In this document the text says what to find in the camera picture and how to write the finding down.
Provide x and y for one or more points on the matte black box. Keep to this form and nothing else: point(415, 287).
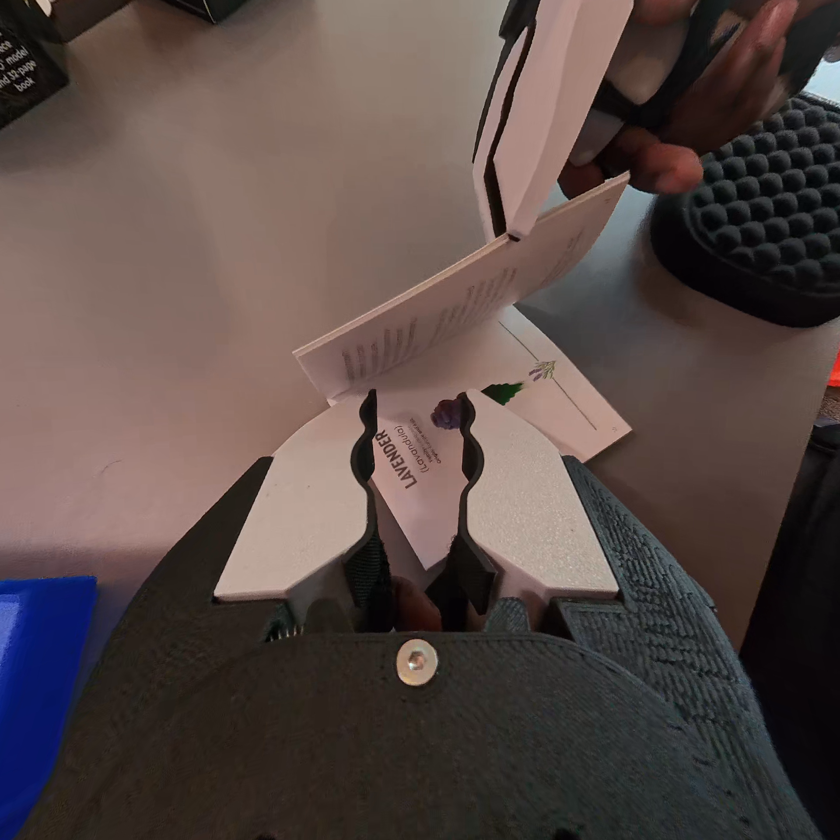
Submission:
point(208, 8)

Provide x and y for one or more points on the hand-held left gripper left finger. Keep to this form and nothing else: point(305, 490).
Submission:
point(295, 525)

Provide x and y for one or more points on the black glossy cardboard box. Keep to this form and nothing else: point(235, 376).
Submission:
point(29, 79)

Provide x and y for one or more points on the black mesh cushion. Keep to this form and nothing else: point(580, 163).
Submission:
point(761, 223)

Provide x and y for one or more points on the person's dark clothing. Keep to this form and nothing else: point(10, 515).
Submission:
point(801, 630)

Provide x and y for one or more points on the white instruction booklet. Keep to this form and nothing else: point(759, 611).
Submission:
point(460, 328)

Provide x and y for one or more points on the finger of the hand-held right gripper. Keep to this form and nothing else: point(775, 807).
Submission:
point(565, 105)
point(496, 118)

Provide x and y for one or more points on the grey desk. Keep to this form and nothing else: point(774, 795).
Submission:
point(197, 263)

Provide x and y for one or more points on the person's right hand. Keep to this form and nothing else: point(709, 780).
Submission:
point(709, 118)

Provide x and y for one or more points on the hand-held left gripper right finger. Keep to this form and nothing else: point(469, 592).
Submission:
point(538, 525)

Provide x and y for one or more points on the blue plastic bin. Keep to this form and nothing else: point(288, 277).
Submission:
point(40, 696)

